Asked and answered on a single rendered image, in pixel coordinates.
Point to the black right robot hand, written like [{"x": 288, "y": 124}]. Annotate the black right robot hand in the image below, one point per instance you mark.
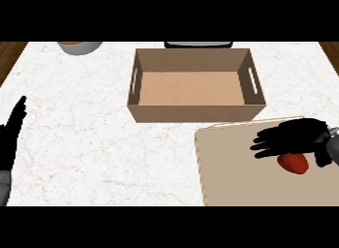
[{"x": 295, "y": 137}]

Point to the red bell pepper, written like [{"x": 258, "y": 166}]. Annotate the red bell pepper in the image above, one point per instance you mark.
[{"x": 295, "y": 163}]

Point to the beige tray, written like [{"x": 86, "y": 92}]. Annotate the beige tray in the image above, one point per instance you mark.
[{"x": 267, "y": 174}]

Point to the brown cardboard box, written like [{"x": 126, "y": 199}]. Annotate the brown cardboard box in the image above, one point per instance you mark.
[{"x": 195, "y": 87}]

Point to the grey bowl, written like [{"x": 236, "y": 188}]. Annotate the grey bowl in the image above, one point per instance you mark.
[{"x": 80, "y": 47}]

